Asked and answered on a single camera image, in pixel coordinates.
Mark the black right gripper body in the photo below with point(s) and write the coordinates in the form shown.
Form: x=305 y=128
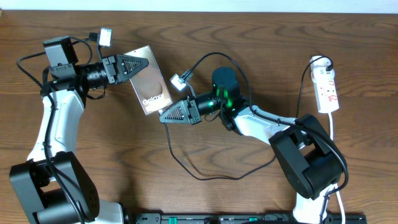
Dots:
x=208 y=102

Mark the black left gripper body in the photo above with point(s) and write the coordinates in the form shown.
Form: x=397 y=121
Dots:
x=94 y=73

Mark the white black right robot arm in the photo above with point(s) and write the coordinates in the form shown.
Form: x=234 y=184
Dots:
x=309 y=158

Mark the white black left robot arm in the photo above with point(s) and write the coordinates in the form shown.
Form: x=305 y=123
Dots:
x=51 y=185

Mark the white USB charger plug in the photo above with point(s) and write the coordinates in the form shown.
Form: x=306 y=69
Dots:
x=320 y=63

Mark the white power strip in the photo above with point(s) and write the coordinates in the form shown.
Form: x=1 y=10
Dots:
x=325 y=90

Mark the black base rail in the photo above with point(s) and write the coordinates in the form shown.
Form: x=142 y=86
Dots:
x=156 y=218

